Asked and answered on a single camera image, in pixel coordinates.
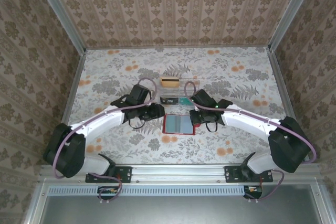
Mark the aluminium corner post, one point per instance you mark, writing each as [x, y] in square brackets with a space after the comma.
[62, 14]
[291, 11]

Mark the stack of black cards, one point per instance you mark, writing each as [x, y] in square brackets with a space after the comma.
[166, 101]

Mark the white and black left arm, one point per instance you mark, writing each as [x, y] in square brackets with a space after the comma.
[99, 121]

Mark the black connector box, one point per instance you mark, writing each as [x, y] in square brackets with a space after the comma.
[105, 195]
[256, 193]

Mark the thin aluminium wall rail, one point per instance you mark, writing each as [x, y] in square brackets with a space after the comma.
[178, 47]

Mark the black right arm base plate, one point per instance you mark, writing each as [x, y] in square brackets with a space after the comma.
[232, 174]

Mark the red card holder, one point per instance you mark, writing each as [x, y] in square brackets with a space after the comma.
[178, 124]

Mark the stack of teal cards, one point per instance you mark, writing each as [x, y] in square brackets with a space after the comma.
[185, 102]

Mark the stack of gold cards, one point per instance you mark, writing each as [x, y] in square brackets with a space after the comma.
[170, 83]

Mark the clear acrylic card organizer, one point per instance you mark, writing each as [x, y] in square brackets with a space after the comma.
[170, 91]

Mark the grey steel panel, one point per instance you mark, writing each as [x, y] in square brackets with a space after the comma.
[183, 211]

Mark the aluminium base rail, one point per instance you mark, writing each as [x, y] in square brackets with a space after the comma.
[178, 171]

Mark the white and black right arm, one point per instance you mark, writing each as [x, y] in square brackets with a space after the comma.
[246, 121]

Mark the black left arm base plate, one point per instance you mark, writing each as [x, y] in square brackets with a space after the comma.
[123, 174]

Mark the aluminium side rail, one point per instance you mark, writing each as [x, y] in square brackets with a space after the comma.
[75, 77]
[280, 77]

